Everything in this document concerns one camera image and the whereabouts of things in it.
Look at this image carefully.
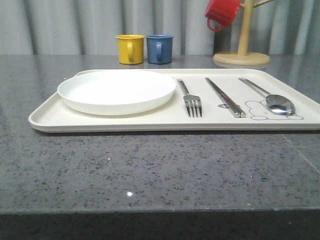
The silver metal fork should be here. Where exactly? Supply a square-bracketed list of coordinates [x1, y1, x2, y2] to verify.
[177, 78, 202, 118]

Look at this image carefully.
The white round plate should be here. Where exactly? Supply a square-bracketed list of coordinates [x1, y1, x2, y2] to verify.
[57, 69, 177, 116]

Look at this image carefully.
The wooden mug tree stand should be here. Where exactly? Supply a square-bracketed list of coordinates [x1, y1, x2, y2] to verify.
[213, 0, 272, 66]

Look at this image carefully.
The beige rabbit serving tray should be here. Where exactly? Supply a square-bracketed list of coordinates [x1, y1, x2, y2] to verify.
[28, 68, 320, 133]

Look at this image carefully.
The red mug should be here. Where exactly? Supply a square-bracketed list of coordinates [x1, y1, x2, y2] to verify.
[204, 0, 242, 32]

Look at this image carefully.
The blue mug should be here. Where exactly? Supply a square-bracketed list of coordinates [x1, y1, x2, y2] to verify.
[146, 34, 174, 64]

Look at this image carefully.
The yellow mug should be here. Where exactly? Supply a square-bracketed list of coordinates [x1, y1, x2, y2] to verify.
[115, 34, 145, 65]

